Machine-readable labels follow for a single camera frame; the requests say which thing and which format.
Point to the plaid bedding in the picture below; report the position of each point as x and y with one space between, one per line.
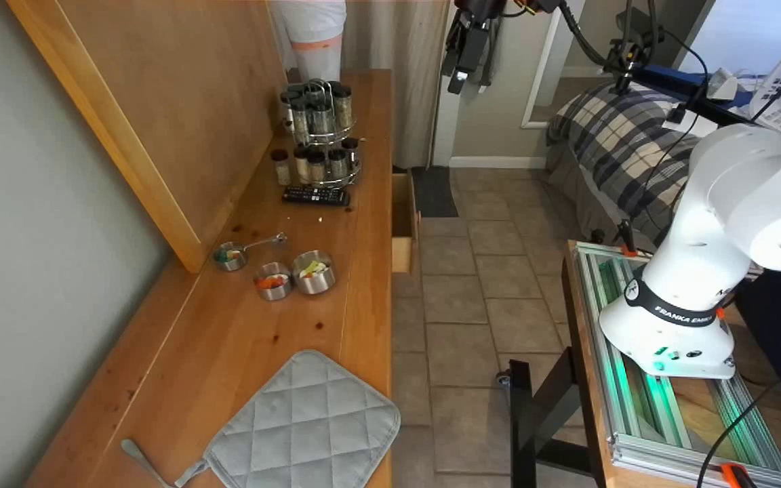
619 160

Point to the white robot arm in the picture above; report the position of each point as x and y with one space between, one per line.
708 209

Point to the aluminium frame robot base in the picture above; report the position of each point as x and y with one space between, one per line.
657 431

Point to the white paper towel roll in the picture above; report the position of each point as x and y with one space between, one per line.
314 30

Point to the open wooden drawer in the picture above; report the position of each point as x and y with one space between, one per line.
402 239

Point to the dark floor mat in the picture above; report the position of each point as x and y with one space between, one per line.
431 192

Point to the black table leg frame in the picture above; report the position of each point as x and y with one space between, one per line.
537 414

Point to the rotating spice rack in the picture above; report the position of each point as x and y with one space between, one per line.
324 160

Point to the small glass bowl orange food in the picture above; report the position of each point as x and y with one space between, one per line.
271 281

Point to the wooden backboard panel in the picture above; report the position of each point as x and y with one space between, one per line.
179 97

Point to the grey quilted pot holder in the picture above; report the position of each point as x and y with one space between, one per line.
309 427

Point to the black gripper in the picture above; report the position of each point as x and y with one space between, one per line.
469 42

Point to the small glass bowl with food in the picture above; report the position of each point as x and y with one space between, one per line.
314 273

